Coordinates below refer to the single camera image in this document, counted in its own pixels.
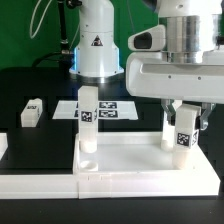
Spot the white part at left edge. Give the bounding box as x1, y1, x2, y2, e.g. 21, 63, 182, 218
0, 133, 8, 160

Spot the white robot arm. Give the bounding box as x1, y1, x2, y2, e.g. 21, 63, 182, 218
70, 0, 224, 130

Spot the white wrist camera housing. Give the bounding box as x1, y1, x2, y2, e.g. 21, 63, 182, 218
128, 25, 166, 52

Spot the white L-shaped obstacle fixture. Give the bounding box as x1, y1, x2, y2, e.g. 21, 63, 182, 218
0, 131, 222, 200

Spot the white desk tabletop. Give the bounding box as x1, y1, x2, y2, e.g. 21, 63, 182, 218
73, 132, 203, 174

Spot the base plate with fiducial tags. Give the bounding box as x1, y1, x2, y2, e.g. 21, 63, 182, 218
53, 100, 138, 120

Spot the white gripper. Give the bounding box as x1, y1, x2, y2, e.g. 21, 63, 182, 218
126, 50, 224, 131

